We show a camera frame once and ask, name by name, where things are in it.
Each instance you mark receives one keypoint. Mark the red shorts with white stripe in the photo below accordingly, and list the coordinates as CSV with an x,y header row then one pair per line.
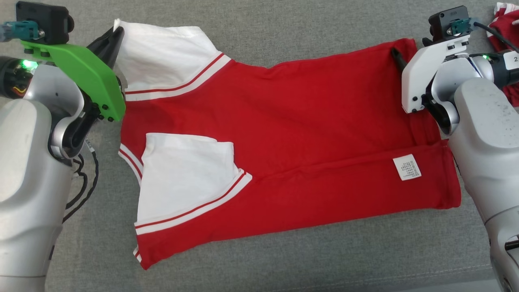
x,y
511,36

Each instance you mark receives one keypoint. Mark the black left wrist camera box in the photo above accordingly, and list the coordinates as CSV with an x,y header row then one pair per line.
x,y
44,20

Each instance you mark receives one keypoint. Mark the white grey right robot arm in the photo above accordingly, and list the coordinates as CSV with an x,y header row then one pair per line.
x,y
486,142

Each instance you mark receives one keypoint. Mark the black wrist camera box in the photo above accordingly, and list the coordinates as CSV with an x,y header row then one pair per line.
x,y
44,20
442,22

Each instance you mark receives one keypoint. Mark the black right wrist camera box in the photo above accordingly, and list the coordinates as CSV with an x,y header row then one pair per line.
x,y
442,22

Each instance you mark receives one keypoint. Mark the red shirt with white sleeves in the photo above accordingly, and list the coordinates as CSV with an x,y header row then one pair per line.
x,y
304,121

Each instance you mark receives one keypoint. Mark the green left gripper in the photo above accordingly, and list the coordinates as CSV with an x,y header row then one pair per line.
x,y
89,81

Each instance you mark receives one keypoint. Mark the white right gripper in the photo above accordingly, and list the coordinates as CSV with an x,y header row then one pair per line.
x,y
417,77

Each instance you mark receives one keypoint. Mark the white paper label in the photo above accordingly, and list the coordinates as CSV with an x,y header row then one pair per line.
x,y
513,61

